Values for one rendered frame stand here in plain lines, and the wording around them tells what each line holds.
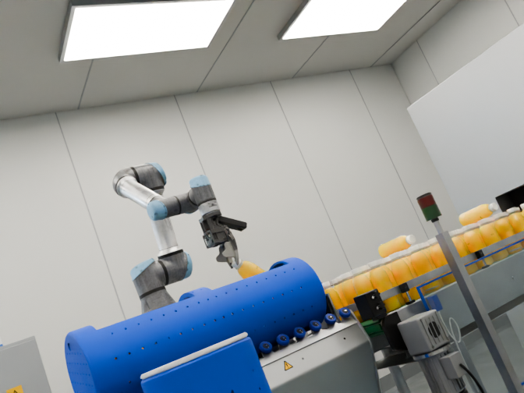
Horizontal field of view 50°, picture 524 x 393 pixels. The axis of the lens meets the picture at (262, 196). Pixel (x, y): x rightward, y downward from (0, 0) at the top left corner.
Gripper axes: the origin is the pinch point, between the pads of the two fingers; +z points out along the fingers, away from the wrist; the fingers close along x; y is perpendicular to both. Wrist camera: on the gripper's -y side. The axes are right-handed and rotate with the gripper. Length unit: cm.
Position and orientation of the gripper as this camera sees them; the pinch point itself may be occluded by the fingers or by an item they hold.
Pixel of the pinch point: (235, 263)
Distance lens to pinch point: 209.0
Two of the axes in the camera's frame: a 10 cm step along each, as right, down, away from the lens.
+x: 4.8, -3.8, -7.9
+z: 3.7, 9.1, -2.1
